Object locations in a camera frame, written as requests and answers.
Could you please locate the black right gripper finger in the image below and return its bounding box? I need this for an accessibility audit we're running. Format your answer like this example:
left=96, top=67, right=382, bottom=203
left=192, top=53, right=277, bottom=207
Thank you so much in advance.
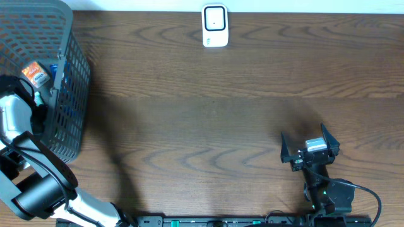
left=320, top=123, right=340, bottom=156
left=280, top=132, right=290, bottom=163

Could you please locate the blue Oreo cookie pack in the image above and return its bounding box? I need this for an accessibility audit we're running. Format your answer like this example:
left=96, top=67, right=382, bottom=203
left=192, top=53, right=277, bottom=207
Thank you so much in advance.
left=49, top=62, right=72, bottom=95

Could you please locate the orange snack box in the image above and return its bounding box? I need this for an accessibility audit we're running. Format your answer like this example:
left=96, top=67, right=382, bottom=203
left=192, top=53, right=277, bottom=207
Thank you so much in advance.
left=21, top=61, right=51, bottom=88

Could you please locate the light teal snack packet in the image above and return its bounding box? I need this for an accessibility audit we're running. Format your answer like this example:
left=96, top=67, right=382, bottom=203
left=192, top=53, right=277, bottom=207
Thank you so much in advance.
left=34, top=91, right=45, bottom=107

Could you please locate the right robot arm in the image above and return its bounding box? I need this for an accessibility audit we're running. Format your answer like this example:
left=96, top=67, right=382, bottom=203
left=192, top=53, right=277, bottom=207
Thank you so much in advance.
left=280, top=124, right=355, bottom=226

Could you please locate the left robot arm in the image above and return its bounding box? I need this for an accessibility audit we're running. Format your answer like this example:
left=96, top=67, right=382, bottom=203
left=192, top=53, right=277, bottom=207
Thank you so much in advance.
left=1, top=74, right=138, bottom=226

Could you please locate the white barcode scanner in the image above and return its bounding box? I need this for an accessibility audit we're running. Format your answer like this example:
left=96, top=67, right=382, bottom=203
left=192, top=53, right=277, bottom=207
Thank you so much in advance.
left=201, top=4, right=229, bottom=48

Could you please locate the grey plastic mesh basket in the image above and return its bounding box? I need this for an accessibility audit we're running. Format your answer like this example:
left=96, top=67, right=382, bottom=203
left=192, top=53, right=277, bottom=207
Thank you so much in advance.
left=1, top=1, right=91, bottom=163

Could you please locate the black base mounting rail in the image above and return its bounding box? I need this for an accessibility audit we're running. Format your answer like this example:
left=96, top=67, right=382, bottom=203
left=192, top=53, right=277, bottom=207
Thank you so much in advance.
left=136, top=213, right=372, bottom=227

